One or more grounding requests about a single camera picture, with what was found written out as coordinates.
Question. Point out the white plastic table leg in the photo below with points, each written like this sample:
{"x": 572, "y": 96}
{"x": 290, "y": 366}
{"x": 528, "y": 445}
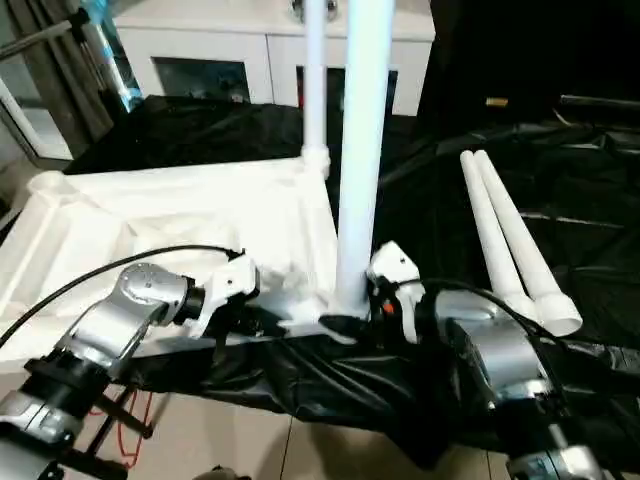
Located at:
{"x": 316, "y": 75}
{"x": 487, "y": 225}
{"x": 525, "y": 250}
{"x": 362, "y": 150}

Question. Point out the white plastic table top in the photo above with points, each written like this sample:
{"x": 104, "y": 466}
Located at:
{"x": 125, "y": 225}

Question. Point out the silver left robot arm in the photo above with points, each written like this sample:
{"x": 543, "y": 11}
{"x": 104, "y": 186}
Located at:
{"x": 135, "y": 300}

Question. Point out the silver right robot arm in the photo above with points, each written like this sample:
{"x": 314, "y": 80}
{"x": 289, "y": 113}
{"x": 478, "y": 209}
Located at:
{"x": 500, "y": 340}

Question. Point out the black plastic mat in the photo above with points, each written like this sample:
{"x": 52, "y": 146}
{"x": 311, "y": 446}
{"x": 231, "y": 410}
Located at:
{"x": 350, "y": 370}

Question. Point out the black fabric case gold label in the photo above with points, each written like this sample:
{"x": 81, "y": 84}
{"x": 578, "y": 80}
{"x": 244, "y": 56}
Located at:
{"x": 497, "y": 101}

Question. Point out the white cabinet with glass doors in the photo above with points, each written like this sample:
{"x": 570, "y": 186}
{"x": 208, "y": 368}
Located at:
{"x": 200, "y": 45}

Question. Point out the metal stand with clamp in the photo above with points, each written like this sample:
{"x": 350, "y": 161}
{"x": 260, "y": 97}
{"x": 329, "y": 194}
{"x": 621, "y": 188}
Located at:
{"x": 100, "y": 55}

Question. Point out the clear bag of black parts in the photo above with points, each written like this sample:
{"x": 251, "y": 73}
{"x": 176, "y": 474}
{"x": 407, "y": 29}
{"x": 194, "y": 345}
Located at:
{"x": 297, "y": 9}

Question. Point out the grey pleated curtain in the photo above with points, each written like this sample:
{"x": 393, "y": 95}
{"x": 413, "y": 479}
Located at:
{"x": 40, "y": 90}

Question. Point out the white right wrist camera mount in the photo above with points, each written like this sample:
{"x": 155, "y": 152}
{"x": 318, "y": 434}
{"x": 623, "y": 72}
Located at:
{"x": 397, "y": 265}

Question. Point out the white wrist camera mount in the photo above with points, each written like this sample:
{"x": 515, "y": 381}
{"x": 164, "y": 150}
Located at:
{"x": 397, "y": 265}
{"x": 230, "y": 280}

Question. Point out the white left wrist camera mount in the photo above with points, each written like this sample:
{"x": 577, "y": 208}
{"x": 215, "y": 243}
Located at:
{"x": 230, "y": 280}

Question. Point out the black folding table frame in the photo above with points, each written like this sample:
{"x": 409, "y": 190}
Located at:
{"x": 110, "y": 430}

